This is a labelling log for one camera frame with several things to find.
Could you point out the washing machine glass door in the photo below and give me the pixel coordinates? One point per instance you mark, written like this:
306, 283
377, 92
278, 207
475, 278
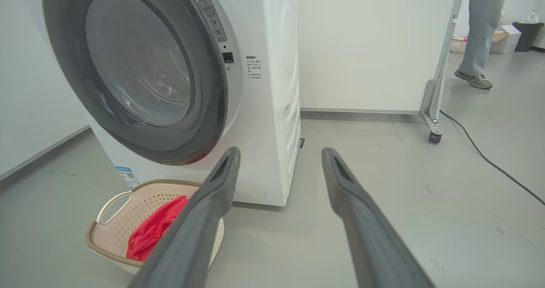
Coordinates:
68, 36

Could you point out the white partition panel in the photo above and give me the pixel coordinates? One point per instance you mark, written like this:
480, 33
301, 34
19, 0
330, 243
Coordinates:
366, 45

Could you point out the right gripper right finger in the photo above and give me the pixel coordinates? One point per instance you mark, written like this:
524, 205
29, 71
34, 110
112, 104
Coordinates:
366, 237

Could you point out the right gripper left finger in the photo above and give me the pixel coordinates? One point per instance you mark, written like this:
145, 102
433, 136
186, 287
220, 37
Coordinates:
191, 237

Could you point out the grey sneaker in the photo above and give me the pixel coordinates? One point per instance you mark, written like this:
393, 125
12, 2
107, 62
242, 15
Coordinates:
474, 80

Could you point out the blue energy label sticker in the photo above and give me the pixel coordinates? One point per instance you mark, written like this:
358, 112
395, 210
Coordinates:
127, 178

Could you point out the metal partition leg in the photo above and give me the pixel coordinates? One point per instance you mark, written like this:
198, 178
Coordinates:
434, 96

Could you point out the round filter cover flap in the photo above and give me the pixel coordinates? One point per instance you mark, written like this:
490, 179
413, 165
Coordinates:
251, 190

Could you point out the black door latch socket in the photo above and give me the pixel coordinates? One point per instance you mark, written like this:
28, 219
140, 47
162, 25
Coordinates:
228, 57

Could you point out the white front-load washing machine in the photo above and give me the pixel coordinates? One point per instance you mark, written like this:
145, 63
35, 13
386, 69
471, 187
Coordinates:
264, 130

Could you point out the cream perforated laundry basket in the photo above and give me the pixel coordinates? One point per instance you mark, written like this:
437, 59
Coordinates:
111, 237

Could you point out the plain red garment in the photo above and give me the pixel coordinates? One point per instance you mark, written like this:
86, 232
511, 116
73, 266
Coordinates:
153, 228

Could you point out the black trash bin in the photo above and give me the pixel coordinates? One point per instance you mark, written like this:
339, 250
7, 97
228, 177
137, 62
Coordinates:
528, 36

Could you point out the cardboard box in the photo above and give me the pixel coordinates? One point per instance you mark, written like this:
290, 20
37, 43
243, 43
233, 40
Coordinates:
506, 41

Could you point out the grey warning sticker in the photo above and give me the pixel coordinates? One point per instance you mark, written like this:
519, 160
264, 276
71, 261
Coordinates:
213, 19

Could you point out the black caster wheel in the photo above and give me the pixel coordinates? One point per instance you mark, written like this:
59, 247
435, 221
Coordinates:
434, 137

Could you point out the person leg in grey jeans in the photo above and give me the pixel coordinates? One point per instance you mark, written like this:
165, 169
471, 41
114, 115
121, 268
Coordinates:
483, 24

